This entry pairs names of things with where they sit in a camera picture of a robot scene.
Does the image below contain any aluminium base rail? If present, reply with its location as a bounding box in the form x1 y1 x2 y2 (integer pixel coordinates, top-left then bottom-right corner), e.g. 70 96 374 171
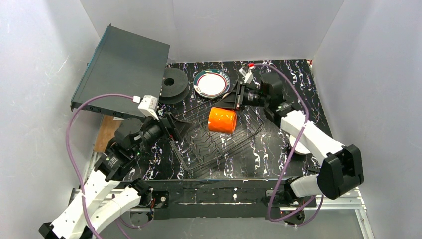
61 187 376 239

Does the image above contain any black foam spool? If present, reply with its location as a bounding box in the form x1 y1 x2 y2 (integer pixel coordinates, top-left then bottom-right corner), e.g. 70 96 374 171
159 68 189 104

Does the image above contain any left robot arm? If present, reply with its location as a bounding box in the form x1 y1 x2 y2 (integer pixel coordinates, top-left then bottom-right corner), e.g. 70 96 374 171
39 113 192 239

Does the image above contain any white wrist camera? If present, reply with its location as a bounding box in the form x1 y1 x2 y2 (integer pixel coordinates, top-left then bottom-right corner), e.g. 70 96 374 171
137 95 159 120
239 67 253 84

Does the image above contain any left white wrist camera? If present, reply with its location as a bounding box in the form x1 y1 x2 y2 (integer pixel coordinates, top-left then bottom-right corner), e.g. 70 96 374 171
137 95 159 120

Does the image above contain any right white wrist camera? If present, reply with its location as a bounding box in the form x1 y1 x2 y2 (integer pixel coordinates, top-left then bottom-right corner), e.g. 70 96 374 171
239 67 253 84

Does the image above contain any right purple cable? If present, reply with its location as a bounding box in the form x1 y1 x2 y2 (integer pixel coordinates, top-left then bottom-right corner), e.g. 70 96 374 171
248 62 325 228

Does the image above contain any wooden board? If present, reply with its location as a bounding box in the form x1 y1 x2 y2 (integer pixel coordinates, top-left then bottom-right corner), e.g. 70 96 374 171
93 115 123 153

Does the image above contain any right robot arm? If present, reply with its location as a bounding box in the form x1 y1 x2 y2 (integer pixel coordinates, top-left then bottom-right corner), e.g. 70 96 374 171
221 68 364 206

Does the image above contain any white floral bowl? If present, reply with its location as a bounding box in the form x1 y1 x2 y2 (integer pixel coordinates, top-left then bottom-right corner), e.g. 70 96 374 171
289 135 311 155

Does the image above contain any wire dish rack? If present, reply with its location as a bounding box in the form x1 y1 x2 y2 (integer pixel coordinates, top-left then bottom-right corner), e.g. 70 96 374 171
172 100 264 173

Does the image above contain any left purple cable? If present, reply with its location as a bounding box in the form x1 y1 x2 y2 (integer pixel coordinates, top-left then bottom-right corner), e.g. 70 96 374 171
65 94 156 239

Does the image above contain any dark grey metal box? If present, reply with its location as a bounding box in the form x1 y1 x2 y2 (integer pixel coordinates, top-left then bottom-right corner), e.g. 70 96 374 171
70 25 170 110

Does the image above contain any black bit holder strip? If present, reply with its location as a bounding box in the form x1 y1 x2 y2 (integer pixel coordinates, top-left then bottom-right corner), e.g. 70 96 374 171
306 165 320 174

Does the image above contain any white plate green red rim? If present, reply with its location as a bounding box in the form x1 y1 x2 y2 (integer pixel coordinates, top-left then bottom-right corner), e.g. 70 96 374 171
193 69 231 99

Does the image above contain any purple cable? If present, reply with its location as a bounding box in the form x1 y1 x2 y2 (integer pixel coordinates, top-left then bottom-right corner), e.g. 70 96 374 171
65 94 156 239
248 62 325 228

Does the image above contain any orange mug black handle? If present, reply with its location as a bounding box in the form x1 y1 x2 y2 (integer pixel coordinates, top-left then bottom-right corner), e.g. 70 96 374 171
208 107 237 134

